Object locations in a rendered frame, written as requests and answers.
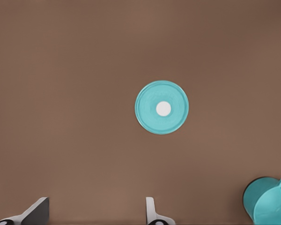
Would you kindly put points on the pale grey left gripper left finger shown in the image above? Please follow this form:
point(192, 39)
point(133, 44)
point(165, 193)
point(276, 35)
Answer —
point(35, 212)

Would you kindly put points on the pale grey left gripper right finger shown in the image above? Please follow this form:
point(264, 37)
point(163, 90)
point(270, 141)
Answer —
point(152, 212)

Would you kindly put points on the teal pot lid white knob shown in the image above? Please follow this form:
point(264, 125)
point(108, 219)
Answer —
point(161, 107)

